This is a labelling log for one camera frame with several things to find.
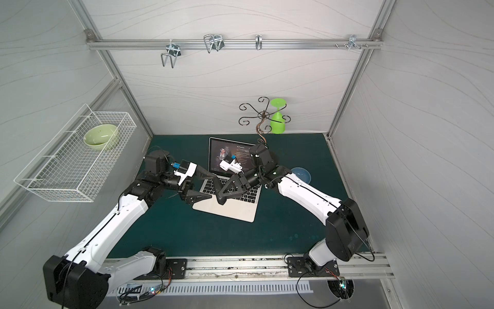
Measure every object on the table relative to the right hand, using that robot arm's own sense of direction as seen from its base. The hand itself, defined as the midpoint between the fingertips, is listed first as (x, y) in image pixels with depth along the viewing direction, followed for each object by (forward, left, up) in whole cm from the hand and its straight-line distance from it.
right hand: (219, 198), depth 63 cm
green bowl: (+20, +50, +7) cm, 54 cm away
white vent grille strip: (-22, +3, -28) cm, 36 cm away
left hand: (+3, +3, +2) cm, 4 cm away
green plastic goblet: (+36, -20, +2) cm, 41 cm away
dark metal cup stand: (+40, -14, +2) cm, 43 cm away
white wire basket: (+6, +53, +6) cm, 54 cm away
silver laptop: (+11, -2, +6) cm, 13 cm away
